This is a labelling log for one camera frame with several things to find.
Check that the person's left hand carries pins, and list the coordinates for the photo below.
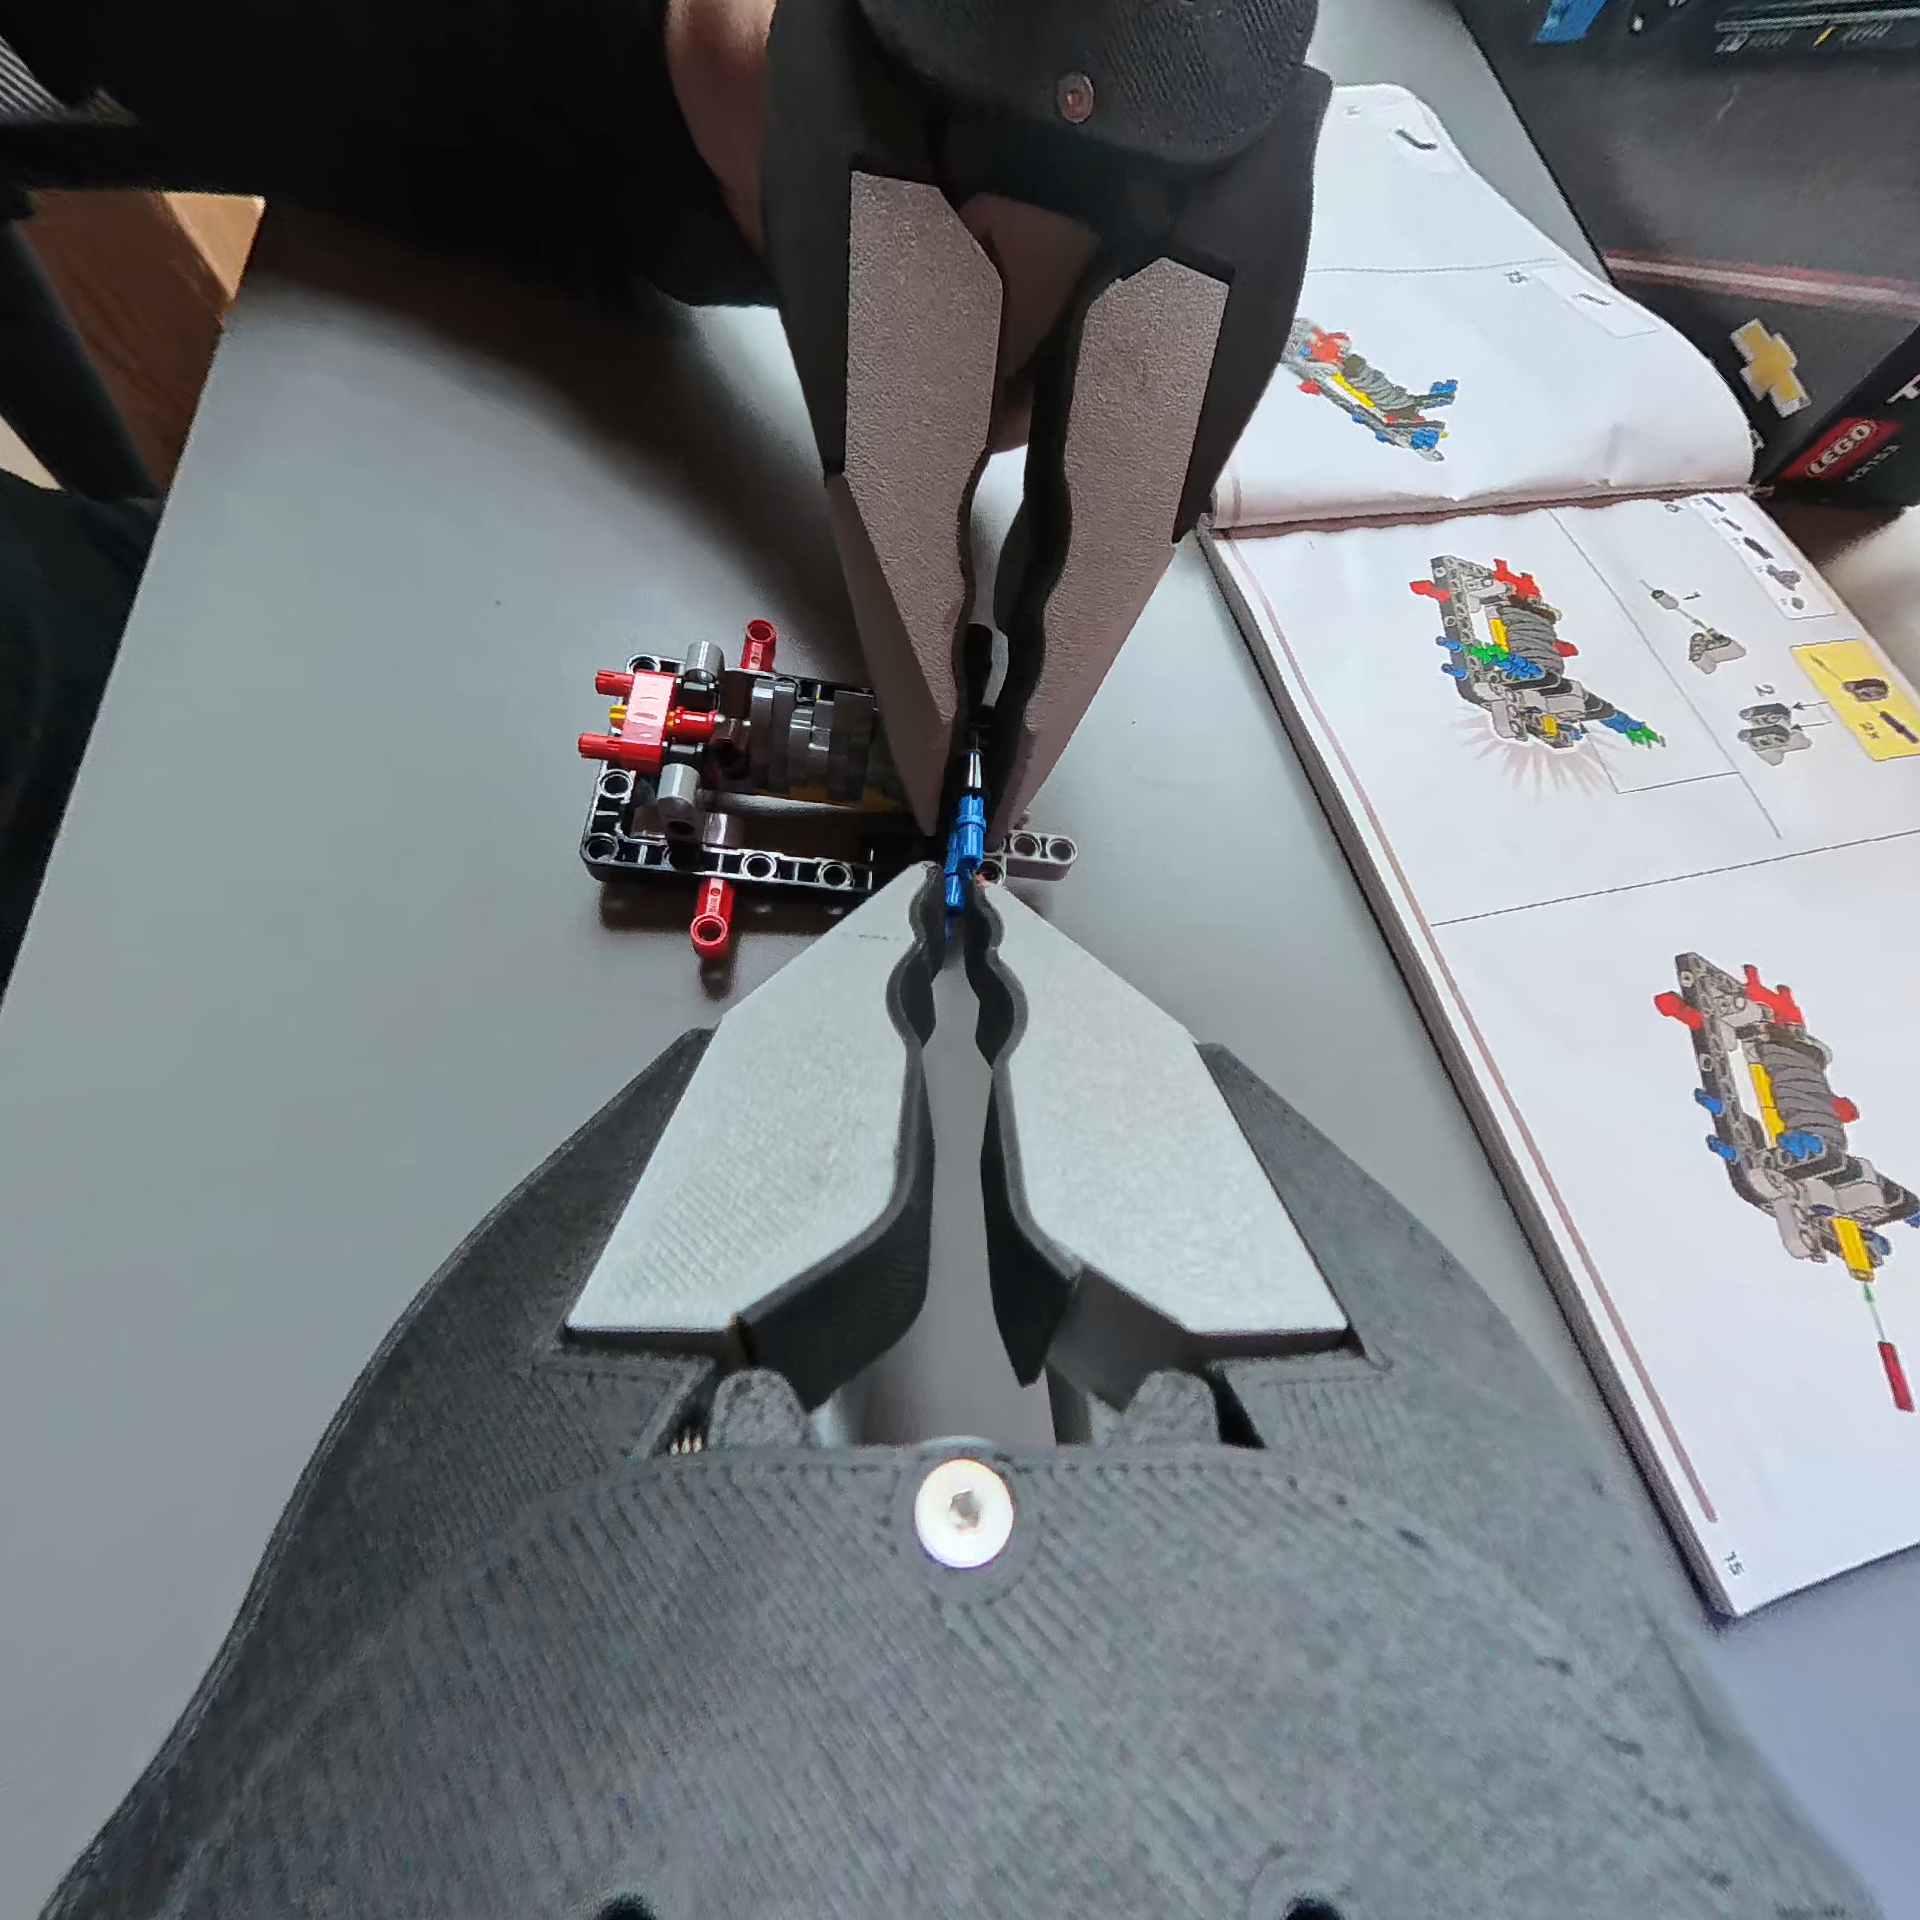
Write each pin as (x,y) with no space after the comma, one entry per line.
(729,104)

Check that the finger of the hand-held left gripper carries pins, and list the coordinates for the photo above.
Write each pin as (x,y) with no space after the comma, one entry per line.
(1140,420)
(915,375)

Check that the person's left forearm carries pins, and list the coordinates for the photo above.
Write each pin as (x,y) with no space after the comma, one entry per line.
(374,104)

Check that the wooden post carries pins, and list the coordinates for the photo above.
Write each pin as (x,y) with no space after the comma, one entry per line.
(150,331)

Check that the black lego set box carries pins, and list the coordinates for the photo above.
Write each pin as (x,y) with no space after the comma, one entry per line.
(1724,180)

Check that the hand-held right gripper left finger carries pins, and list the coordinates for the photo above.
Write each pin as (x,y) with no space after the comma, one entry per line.
(750,1185)

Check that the lego instruction booklet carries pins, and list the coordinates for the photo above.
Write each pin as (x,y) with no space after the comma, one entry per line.
(1560,1275)

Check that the blue lego pin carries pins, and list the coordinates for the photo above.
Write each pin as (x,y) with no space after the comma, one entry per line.
(962,841)

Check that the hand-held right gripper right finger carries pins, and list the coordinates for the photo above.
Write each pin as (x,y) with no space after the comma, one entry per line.
(1155,1185)

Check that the black lego frame assembly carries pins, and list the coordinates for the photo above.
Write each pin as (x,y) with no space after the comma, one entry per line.
(750,721)

